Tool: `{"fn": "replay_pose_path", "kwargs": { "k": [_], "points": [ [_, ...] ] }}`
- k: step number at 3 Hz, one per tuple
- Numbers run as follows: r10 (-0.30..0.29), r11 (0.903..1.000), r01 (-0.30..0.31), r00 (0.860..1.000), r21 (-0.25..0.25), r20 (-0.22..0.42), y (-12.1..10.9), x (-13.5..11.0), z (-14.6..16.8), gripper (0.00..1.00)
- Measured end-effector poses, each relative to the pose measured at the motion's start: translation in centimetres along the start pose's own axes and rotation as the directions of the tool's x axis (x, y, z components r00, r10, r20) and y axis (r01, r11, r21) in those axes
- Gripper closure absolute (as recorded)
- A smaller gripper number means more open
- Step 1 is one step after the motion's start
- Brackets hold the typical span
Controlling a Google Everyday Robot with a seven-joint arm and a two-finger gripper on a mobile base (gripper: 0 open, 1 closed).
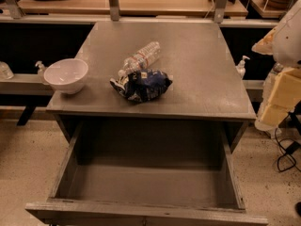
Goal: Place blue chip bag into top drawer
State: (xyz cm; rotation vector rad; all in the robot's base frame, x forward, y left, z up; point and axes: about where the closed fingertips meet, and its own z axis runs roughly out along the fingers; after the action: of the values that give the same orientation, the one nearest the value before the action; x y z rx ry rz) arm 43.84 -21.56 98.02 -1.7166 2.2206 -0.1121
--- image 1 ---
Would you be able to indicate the hand sanitizer pump bottle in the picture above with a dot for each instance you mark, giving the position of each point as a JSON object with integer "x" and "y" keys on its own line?
{"x": 41, "y": 71}
{"x": 240, "y": 67}

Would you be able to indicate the open grey top drawer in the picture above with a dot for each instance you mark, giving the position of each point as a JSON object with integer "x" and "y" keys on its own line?
{"x": 172, "y": 173}

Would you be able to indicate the white ceramic bowl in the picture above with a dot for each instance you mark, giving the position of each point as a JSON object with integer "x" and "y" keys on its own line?
{"x": 67, "y": 75}

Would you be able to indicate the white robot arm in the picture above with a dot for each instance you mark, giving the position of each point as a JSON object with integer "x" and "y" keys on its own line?
{"x": 286, "y": 54}

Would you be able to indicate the right hand sanitizer pump bottle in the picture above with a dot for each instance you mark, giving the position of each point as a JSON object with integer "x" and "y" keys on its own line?
{"x": 240, "y": 67}

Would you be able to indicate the left hand sanitizer pump bottle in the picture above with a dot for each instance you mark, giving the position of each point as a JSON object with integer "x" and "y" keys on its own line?
{"x": 41, "y": 71}

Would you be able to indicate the clear plastic water bottle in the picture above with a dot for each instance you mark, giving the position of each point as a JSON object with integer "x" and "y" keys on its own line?
{"x": 141, "y": 59}

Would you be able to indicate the blue chip bag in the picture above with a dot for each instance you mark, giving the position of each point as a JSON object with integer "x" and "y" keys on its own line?
{"x": 142, "y": 86}

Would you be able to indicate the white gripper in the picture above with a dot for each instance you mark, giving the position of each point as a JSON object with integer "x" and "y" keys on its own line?
{"x": 288, "y": 44}

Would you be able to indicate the clear container far left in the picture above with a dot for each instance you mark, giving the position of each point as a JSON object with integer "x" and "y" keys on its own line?
{"x": 5, "y": 70}

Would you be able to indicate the wooden back table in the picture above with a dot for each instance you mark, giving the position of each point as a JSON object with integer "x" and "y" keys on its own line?
{"x": 126, "y": 7}

